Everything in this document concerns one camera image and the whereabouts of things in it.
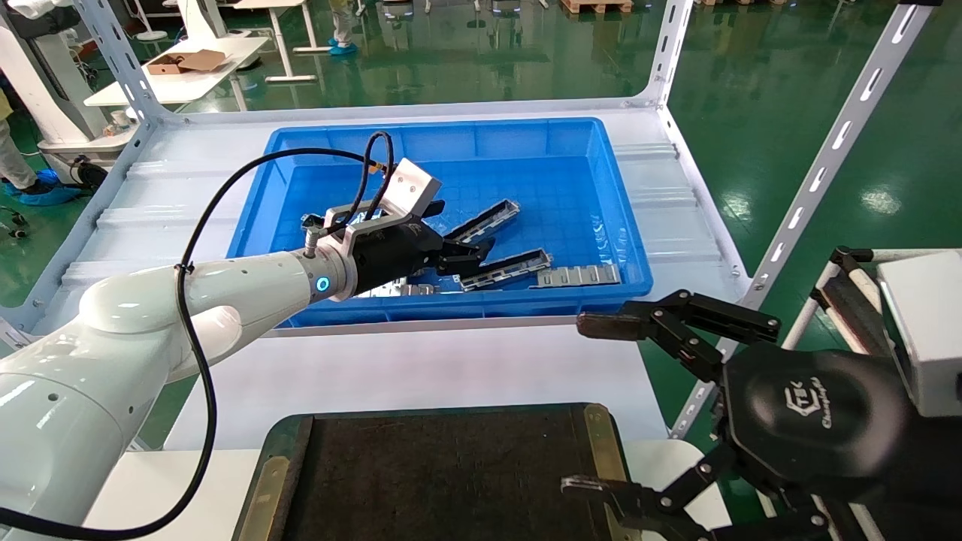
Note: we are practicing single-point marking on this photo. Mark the white metal shelf rack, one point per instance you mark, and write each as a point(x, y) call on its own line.
point(150, 203)

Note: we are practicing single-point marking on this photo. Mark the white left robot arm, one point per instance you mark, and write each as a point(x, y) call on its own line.
point(150, 315)

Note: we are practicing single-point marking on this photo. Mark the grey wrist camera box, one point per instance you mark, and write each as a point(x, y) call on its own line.
point(409, 188)
point(928, 330)

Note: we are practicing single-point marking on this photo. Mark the white paper cup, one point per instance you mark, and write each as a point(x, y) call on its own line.
point(119, 119)

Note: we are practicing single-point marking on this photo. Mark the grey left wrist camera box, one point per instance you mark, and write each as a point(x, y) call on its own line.
point(409, 188)

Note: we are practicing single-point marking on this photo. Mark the black container tray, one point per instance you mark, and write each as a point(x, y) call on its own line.
point(451, 466)

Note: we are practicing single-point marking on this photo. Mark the person with blue shoe covers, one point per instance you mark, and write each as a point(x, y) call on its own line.
point(52, 195)

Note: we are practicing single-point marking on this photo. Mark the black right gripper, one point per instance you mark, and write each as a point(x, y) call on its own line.
point(812, 413)

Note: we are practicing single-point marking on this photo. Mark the large blue plastic bin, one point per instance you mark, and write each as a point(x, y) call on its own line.
point(511, 165)

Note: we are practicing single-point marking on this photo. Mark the white tube stand black clamps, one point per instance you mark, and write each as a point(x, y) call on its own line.
point(848, 258)

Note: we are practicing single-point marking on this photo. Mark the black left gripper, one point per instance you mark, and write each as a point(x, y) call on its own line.
point(394, 255)

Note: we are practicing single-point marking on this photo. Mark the white table with T-legs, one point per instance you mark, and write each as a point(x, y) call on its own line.
point(282, 45)

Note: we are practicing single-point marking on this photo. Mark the flat silver metal plate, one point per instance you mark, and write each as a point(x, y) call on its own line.
point(409, 289)
point(579, 276)

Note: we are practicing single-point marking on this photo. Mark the dark long metal housing part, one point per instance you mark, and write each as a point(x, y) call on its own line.
point(310, 222)

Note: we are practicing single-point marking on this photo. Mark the white table with cardboard box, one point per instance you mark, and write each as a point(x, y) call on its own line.
point(188, 84)

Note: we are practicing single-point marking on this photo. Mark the grey long metal housing part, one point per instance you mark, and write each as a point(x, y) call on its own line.
point(488, 220)
point(511, 269)

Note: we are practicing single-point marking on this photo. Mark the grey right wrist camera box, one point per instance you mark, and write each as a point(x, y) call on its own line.
point(928, 330)

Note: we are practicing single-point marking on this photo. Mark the open brown cardboard box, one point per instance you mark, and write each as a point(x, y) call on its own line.
point(188, 61)

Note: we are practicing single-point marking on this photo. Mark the wooden pallet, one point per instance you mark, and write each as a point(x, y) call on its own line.
point(597, 6)

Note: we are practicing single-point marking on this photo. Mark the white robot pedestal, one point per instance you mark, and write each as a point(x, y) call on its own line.
point(45, 90)

